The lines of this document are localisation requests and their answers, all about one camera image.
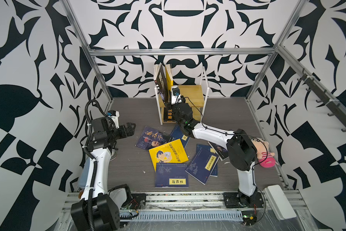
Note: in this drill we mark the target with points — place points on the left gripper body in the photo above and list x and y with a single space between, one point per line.
115 134

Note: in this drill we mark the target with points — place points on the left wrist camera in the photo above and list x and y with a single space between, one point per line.
114 116

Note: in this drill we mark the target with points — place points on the blue book tilted yellow label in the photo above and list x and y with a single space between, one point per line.
202 165

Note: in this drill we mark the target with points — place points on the wooden white-framed bookshelf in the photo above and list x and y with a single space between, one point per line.
194 95

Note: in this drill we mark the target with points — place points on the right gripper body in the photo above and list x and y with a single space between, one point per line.
177 108

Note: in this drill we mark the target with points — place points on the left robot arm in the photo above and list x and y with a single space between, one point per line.
99 208

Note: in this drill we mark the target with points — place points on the black book on lower shelf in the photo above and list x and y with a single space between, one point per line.
168 116

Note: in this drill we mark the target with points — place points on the blue book front yellow label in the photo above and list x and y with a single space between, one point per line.
171 175

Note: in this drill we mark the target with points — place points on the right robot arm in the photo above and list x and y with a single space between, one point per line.
241 150

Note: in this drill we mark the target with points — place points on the black book standing on shelf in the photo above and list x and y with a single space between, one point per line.
160 81

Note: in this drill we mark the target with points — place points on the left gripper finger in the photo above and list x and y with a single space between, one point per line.
129 132
130 126

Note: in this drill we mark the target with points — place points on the wall hook rail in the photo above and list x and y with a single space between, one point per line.
325 97

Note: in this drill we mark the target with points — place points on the purple book with old man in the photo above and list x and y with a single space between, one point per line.
151 138

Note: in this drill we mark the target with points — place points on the white box on rail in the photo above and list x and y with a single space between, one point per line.
279 203

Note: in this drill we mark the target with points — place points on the blue book underneath tilted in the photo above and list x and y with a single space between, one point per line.
207 147

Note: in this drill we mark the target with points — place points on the cartoon boy plush doll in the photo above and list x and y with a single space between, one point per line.
264 155

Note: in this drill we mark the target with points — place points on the yellow cartoon cover book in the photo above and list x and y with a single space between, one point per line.
169 77

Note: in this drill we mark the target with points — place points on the small blue book yellow label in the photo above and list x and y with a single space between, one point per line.
177 134

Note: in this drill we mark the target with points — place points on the purple book right side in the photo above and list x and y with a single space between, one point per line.
220 151

